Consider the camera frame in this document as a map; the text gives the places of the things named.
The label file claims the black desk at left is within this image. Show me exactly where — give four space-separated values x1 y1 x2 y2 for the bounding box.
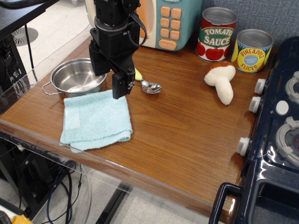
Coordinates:
0 0 58 40

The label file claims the toy microwave oven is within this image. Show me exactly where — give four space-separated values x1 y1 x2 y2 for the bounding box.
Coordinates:
85 0 202 51

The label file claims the small steel pot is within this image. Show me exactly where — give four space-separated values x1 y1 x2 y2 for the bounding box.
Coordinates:
42 58 107 98

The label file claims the spoon with green handle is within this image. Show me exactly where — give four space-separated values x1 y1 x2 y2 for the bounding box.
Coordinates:
135 69 162 94

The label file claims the dark blue toy stove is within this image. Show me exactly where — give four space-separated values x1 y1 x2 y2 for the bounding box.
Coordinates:
209 37 299 224

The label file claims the tomato sauce can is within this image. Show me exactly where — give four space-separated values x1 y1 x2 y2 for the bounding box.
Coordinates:
196 7 237 62

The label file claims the blue floor cable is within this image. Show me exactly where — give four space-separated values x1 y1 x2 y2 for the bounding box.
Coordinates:
46 163 82 224

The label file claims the plush mushroom toy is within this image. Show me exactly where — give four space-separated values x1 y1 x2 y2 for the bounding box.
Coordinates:
204 61 236 105

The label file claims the clear acrylic table guard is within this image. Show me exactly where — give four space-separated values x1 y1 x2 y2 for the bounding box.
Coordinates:
0 14 215 210

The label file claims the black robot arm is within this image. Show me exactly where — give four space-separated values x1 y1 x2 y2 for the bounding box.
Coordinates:
89 0 146 99

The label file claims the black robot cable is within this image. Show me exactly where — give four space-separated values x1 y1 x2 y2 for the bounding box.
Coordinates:
127 11 148 47

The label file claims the light blue folded cloth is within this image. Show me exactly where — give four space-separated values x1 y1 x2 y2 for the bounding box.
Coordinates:
60 90 133 153

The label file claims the pineapple slices can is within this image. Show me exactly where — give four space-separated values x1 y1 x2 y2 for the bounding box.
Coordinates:
231 29 274 73

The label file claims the black table leg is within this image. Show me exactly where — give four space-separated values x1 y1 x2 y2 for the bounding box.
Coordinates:
96 182 132 224

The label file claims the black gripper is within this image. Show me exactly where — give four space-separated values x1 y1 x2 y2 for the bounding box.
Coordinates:
89 22 140 99

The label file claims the black computer tower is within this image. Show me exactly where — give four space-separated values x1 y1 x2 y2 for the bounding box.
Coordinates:
0 35 28 94

